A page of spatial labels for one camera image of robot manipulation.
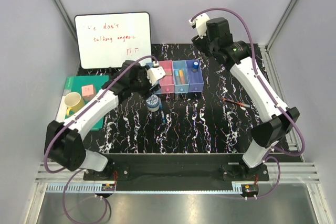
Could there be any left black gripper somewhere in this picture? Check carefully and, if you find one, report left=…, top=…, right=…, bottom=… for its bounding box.
left=130, top=66, right=161, bottom=100

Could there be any light blue bin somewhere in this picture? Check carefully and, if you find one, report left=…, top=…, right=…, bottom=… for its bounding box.
left=146, top=62, right=161, bottom=95

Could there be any blue white tape roll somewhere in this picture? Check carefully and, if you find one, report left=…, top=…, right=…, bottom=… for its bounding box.
left=146, top=94, right=160, bottom=112

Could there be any pink bin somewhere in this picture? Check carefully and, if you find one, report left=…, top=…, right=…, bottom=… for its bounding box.
left=159, top=60, right=175, bottom=94

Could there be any grey blue glue stick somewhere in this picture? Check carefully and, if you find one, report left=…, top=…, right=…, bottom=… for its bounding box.
left=192, top=61, right=200, bottom=73

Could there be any blue white marker pen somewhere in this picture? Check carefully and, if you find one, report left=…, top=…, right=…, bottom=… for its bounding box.
left=174, top=69, right=181, bottom=85

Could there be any purple bin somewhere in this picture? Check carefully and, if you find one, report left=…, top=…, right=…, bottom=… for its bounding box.
left=186, top=60, right=204, bottom=93

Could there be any teal blue bin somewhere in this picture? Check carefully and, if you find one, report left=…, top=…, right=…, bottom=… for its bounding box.
left=173, top=60, right=189, bottom=93

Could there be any orange highlighter pen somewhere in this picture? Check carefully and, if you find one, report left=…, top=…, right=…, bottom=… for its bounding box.
left=178, top=69, right=185, bottom=84

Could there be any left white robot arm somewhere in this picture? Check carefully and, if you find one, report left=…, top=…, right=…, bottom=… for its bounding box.
left=44, top=59, right=166, bottom=180

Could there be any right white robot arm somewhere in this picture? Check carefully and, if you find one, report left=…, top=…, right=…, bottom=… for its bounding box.
left=190, top=14, right=300, bottom=180

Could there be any thin blue pen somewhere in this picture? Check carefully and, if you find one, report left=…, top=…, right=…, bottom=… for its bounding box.
left=160, top=104, right=166, bottom=124

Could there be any pink eraser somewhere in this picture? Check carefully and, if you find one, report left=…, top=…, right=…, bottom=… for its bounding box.
left=81, top=84, right=96, bottom=102

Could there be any white dry-erase board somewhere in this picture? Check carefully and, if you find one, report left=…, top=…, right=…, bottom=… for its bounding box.
left=75, top=12, right=152, bottom=69

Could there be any green notebook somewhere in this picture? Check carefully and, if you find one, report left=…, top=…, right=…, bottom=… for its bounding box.
left=56, top=75, right=109, bottom=122

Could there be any yellow cream mug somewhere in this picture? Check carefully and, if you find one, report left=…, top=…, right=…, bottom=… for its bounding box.
left=64, top=92, right=85, bottom=117

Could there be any black marbled table mat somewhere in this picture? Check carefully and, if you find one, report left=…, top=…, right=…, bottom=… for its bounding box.
left=83, top=44, right=261, bottom=154

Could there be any red pencil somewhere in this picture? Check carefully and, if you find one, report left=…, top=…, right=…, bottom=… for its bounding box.
left=223, top=98, right=250, bottom=108

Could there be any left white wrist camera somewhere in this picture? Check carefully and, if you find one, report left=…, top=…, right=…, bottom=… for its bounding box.
left=146, top=61, right=166, bottom=86

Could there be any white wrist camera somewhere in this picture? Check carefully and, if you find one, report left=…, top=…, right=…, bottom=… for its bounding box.
left=146, top=61, right=166, bottom=86
left=188, top=13, right=210, bottom=39

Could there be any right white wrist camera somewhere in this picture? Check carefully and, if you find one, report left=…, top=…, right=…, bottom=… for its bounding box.
left=188, top=13, right=210, bottom=39

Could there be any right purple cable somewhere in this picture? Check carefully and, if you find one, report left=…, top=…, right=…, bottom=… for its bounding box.
left=188, top=7, right=307, bottom=200

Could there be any purple cable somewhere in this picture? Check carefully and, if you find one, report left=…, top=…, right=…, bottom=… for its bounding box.
left=43, top=55, right=160, bottom=222
left=188, top=7, right=307, bottom=200

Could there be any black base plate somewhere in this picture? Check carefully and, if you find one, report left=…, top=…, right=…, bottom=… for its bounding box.
left=83, top=154, right=269, bottom=194

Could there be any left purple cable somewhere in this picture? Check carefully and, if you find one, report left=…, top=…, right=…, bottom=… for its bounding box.
left=43, top=55, right=160, bottom=222

